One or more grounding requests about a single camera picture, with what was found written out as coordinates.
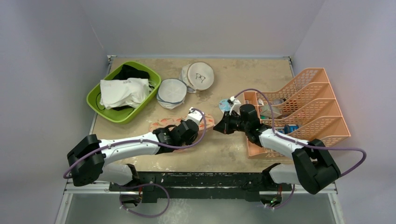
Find floral mesh laundry bag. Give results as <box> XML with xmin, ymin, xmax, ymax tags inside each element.
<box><xmin>148</xmin><ymin>114</ymin><xmax>215</xmax><ymax>132</ymax></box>

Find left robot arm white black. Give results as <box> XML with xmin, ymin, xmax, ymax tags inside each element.
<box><xmin>65</xmin><ymin>119</ymin><xmax>199</xmax><ymax>191</ymax></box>

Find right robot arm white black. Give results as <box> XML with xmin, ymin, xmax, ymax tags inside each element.
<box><xmin>213</xmin><ymin>104</ymin><xmax>341</xmax><ymax>195</ymax></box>

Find beige glasses print laundry bag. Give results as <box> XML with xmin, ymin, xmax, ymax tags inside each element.
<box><xmin>178</xmin><ymin>62</ymin><xmax>214</xmax><ymax>93</ymax></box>

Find white round mesh laundry bag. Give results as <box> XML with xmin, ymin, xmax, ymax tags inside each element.
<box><xmin>156</xmin><ymin>78</ymin><xmax>187</xmax><ymax>110</ymax></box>

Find blue toothbrush blister pack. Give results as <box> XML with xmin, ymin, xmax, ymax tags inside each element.
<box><xmin>218</xmin><ymin>99</ymin><xmax>231</xmax><ymax>113</ymax></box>

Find grey box in organizer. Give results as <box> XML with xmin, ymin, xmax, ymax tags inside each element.
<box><xmin>259</xmin><ymin>105</ymin><xmax>282</xmax><ymax>119</ymax></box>

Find blue can in organizer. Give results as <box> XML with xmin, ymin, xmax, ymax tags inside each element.
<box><xmin>275</xmin><ymin>124</ymin><xmax>300</xmax><ymax>134</ymax></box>

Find orange plastic file organizer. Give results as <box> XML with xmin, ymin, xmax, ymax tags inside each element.
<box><xmin>243</xmin><ymin>68</ymin><xmax>351</xmax><ymax>147</ymax></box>

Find white cloth in bin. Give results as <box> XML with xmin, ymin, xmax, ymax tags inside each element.
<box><xmin>99</xmin><ymin>78</ymin><xmax>154</xmax><ymax>109</ymax></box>

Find black garment in bin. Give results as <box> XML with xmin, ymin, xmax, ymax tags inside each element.
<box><xmin>113</xmin><ymin>64</ymin><xmax>150</xmax><ymax>80</ymax></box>

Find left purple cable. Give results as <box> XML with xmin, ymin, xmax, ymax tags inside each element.
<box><xmin>63</xmin><ymin>108</ymin><xmax>207</xmax><ymax>180</ymax></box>

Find purple cable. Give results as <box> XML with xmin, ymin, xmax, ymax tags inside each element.
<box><xmin>63</xmin><ymin>108</ymin><xmax>207</xmax><ymax>180</ymax></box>
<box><xmin>231</xmin><ymin>89</ymin><xmax>368</xmax><ymax>177</ymax></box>

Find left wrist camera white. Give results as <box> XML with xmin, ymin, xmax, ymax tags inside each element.
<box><xmin>186</xmin><ymin>107</ymin><xmax>205</xmax><ymax>126</ymax></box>

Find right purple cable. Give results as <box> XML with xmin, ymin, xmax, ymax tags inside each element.
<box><xmin>231</xmin><ymin>89</ymin><xmax>368</xmax><ymax>177</ymax></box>

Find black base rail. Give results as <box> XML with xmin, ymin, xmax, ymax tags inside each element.
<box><xmin>109</xmin><ymin>171</ymin><xmax>292</xmax><ymax>203</ymax></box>

